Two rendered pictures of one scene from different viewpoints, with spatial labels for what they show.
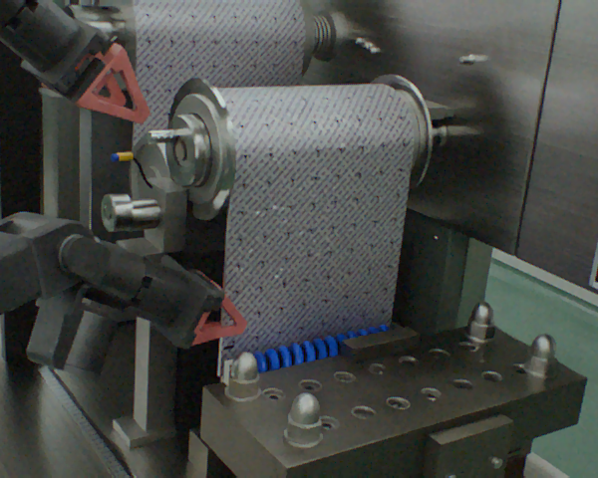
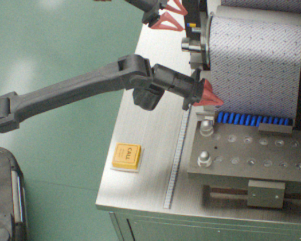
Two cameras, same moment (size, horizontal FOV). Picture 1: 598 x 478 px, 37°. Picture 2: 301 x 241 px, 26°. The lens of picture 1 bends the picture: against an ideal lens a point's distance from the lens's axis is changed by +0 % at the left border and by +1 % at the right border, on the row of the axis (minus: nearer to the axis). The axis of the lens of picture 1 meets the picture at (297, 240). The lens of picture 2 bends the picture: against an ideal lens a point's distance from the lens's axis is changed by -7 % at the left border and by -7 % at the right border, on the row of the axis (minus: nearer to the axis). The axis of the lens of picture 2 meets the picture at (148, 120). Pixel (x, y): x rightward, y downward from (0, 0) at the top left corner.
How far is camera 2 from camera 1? 1.30 m
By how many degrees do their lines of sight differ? 54
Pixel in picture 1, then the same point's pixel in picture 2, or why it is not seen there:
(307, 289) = (251, 98)
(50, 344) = (135, 97)
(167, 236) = (203, 59)
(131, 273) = (165, 83)
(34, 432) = not seen: hidden behind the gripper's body
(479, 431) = (267, 187)
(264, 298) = (231, 97)
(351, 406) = (234, 155)
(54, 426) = not seen: hidden behind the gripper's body
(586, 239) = not seen: outside the picture
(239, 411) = (196, 139)
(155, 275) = (176, 84)
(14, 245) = (114, 76)
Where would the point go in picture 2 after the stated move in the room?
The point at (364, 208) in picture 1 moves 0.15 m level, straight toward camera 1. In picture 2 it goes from (276, 81) to (236, 114)
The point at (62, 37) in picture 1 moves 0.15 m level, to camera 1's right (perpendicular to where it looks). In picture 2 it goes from (147, 7) to (191, 35)
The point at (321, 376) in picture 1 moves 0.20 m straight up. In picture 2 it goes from (240, 135) to (239, 89)
